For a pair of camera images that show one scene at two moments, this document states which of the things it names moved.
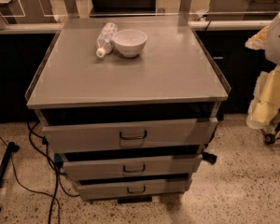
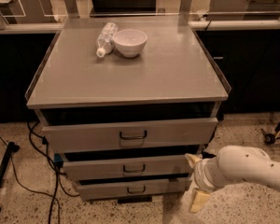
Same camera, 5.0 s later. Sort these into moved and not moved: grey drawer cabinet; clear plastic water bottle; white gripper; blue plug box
Moved: white gripper
Not moved: grey drawer cabinet; blue plug box; clear plastic water bottle
